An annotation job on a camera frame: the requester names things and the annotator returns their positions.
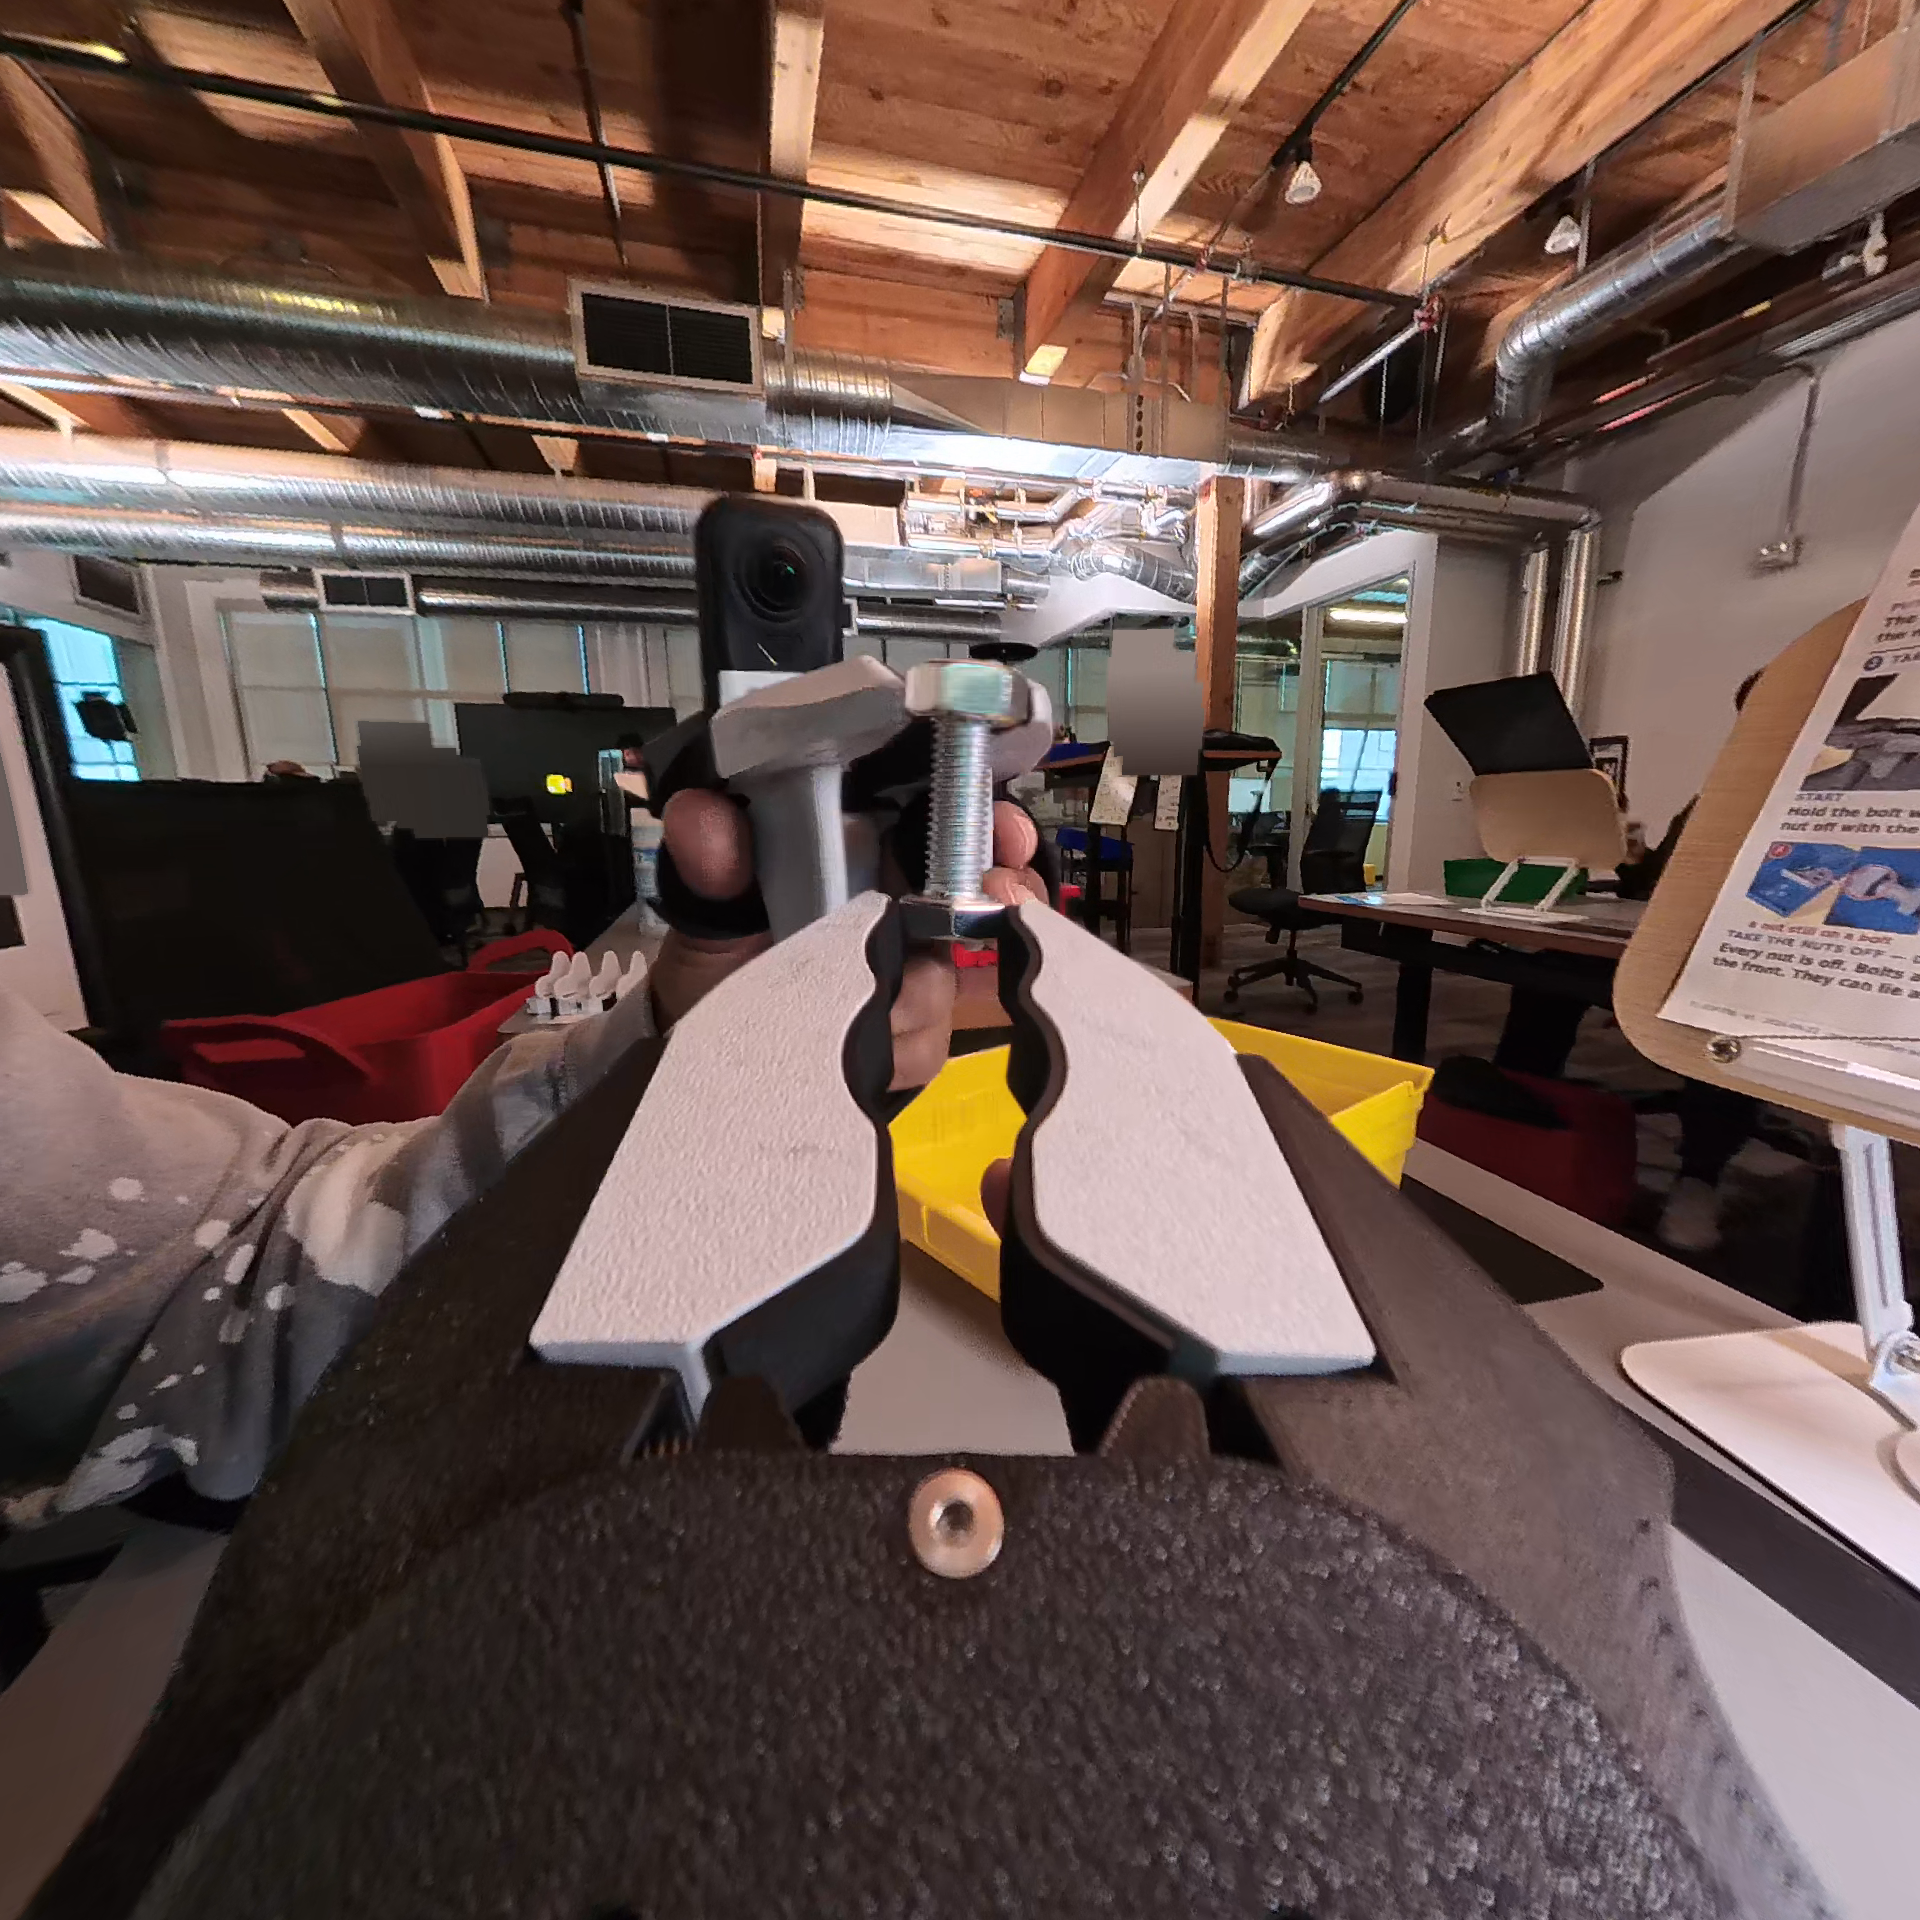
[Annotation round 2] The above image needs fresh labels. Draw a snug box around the person's left hand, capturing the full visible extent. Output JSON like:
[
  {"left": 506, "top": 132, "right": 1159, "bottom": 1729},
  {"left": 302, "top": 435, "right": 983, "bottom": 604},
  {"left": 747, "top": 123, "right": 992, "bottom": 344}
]
[{"left": 648, "top": 787, "right": 1055, "bottom": 1098}]

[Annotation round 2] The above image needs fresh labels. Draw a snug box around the storage shelf with blue bins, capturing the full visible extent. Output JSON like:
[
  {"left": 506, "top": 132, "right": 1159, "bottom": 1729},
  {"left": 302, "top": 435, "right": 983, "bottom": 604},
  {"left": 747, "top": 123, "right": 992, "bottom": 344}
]
[{"left": 1053, "top": 736, "right": 1144, "bottom": 946}]

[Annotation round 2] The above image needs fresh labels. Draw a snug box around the yellow plastic bin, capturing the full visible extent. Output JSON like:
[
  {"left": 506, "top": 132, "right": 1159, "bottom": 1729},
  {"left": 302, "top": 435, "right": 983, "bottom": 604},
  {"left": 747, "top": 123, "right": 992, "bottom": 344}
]
[{"left": 888, "top": 1014, "right": 1433, "bottom": 1304}]

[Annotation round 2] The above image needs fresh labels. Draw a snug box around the black office chair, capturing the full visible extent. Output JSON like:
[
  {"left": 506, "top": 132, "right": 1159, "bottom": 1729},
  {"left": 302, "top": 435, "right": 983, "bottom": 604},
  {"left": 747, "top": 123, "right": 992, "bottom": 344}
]
[{"left": 1229, "top": 787, "right": 1375, "bottom": 1014}]

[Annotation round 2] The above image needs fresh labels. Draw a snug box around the printed instruction sheet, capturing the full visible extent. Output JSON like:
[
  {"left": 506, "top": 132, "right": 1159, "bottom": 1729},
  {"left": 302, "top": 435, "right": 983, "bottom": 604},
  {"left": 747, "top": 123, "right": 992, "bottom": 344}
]
[{"left": 1656, "top": 509, "right": 1920, "bottom": 1052}]

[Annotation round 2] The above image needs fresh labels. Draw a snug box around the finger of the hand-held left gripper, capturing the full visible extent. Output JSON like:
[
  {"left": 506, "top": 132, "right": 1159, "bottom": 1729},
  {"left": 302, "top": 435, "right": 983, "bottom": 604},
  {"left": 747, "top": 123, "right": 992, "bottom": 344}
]
[
  {"left": 983, "top": 677, "right": 1057, "bottom": 782},
  {"left": 708, "top": 657, "right": 906, "bottom": 939}
]

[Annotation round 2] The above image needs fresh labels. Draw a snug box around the wooden board on white stand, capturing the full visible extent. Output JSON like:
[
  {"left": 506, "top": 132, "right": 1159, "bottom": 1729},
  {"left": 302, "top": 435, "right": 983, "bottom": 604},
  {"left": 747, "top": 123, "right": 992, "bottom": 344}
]
[{"left": 1424, "top": 673, "right": 1630, "bottom": 914}]

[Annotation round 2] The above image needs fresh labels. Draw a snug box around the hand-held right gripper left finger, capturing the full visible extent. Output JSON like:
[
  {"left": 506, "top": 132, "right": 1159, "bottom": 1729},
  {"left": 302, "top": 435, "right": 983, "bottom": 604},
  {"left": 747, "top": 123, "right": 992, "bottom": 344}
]
[{"left": 529, "top": 890, "right": 906, "bottom": 1424}]

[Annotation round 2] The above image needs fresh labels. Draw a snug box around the silver hex bolt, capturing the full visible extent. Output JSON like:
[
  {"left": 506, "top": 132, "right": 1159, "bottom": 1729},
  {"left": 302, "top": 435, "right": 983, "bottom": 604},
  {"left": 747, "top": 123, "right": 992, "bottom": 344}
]
[{"left": 906, "top": 720, "right": 1011, "bottom": 945}]

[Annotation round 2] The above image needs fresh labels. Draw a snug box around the rack of white printed parts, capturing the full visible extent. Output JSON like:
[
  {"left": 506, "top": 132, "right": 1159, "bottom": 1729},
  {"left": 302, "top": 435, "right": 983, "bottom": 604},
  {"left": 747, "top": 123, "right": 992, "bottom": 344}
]
[{"left": 527, "top": 951, "right": 650, "bottom": 1023}]

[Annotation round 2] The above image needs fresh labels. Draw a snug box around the person's left forearm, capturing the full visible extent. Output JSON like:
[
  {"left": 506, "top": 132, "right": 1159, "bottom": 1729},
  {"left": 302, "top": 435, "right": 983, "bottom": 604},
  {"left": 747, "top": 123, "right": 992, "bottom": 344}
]
[{"left": 0, "top": 984, "right": 663, "bottom": 1521}]

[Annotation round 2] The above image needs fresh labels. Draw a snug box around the silver ventilation duct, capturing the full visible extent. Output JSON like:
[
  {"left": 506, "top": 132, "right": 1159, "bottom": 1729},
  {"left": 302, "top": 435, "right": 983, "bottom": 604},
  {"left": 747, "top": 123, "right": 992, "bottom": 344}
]
[{"left": 0, "top": 195, "right": 1742, "bottom": 633}]

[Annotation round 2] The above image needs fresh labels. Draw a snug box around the red ottoman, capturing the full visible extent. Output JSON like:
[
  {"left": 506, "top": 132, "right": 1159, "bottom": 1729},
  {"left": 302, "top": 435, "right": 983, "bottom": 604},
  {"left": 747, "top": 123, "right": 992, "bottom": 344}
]
[{"left": 1417, "top": 1057, "right": 1635, "bottom": 1224}]

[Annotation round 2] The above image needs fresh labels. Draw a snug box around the large black panel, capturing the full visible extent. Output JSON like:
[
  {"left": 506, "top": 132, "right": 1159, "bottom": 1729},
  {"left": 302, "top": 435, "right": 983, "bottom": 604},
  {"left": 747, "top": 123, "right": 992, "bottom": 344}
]
[{"left": 47, "top": 772, "right": 452, "bottom": 1037}]

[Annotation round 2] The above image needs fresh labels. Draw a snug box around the black monitor on stand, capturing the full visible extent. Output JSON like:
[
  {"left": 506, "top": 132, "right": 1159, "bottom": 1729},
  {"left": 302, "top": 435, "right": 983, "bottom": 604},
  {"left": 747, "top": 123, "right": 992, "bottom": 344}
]
[{"left": 455, "top": 691, "right": 677, "bottom": 797}]

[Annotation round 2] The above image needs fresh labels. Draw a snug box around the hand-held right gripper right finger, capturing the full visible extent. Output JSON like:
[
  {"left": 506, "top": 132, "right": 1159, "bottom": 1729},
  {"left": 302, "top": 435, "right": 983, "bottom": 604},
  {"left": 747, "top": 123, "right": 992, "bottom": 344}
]
[{"left": 996, "top": 899, "right": 1380, "bottom": 1434}]

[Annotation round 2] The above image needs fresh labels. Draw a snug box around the silver hex nut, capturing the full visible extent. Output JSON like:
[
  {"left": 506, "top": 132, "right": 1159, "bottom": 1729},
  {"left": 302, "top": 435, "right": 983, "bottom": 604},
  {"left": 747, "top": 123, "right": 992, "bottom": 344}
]
[{"left": 906, "top": 661, "right": 1037, "bottom": 730}]

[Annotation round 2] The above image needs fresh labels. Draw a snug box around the wooden office desk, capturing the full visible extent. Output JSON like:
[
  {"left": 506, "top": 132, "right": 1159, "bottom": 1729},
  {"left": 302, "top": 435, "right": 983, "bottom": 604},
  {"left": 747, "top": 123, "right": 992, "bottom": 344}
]
[{"left": 1298, "top": 886, "right": 1643, "bottom": 1069}]

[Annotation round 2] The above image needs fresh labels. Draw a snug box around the red tote bag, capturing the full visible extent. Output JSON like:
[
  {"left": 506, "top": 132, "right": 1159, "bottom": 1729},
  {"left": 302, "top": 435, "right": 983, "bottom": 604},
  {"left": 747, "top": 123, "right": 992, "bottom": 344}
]
[{"left": 164, "top": 932, "right": 574, "bottom": 1126}]

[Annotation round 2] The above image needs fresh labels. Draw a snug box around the wooden support post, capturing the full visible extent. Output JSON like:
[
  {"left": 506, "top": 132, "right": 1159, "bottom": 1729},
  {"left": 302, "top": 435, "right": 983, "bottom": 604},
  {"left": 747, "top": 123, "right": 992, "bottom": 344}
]
[{"left": 1196, "top": 478, "right": 1247, "bottom": 976}]

